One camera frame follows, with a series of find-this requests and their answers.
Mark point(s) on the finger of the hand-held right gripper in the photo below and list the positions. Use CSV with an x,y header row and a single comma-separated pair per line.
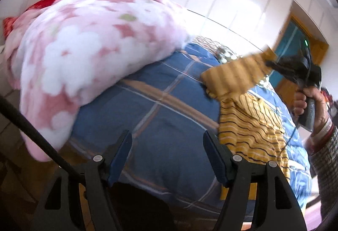
x,y
274,65

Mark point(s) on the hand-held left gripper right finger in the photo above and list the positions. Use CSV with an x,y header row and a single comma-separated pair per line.
x,y
215,159

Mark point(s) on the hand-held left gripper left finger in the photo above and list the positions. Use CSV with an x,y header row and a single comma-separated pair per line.
x,y
121,158

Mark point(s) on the yellow striped shirt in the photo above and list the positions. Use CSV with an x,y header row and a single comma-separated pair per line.
x,y
245,120

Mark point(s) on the person's right forearm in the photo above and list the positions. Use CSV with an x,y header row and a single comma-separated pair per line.
x,y
326,162

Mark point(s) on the person's right hand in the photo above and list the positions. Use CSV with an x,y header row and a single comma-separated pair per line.
x,y
318,109

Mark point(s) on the grey patterned object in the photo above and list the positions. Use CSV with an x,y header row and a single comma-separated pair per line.
x,y
225,54

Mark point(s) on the blue plaid bed sheet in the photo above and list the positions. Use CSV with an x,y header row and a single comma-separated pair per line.
x,y
169,120

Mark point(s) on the pink floral fleece blanket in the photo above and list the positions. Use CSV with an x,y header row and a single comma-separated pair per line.
x,y
87,56

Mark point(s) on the red cloth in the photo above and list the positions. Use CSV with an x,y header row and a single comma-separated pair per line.
x,y
45,3

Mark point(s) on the teal door with wooden frame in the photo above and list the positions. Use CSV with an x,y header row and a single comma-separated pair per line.
x,y
290,40

